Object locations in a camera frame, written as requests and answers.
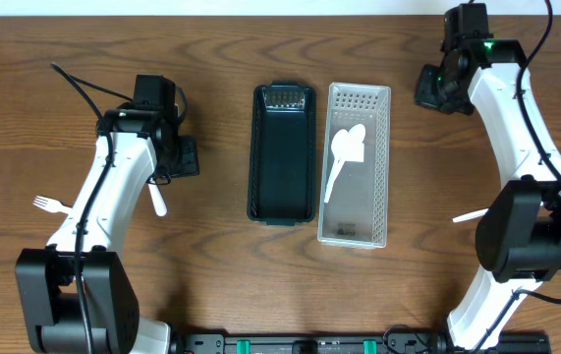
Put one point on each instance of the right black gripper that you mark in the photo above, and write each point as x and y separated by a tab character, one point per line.
425	88

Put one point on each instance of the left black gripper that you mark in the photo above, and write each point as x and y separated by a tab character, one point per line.
188	156

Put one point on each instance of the white plastic spoon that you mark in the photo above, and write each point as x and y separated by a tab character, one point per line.
338	147
356	134
157	200
470	215

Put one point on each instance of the white plastic spoon top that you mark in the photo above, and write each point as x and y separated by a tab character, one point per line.
338	147

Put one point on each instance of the white plastic fork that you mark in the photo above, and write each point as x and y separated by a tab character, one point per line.
51	205

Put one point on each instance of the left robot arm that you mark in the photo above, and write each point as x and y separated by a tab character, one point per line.
75	294

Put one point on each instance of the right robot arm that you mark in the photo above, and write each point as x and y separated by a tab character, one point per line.
518	238

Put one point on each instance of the black plastic basket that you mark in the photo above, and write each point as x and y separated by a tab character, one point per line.
283	154

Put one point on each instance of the clear plastic basket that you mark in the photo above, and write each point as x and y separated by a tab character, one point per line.
356	215

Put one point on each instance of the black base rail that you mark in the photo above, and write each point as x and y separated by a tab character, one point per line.
396	340

